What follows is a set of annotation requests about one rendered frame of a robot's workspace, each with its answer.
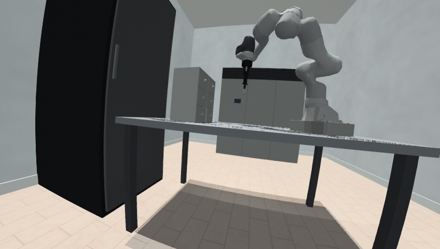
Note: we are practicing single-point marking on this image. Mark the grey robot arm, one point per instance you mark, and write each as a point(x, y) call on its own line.
point(290, 24)

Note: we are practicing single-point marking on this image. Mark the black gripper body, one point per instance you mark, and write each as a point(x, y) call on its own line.
point(247, 63)

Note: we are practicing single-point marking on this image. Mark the grey drawer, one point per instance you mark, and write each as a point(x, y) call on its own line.
point(200, 114)
point(209, 115)
point(210, 100)
point(202, 97)
point(203, 80)
point(211, 86)

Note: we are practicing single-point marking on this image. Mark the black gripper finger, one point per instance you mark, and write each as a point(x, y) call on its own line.
point(246, 72)

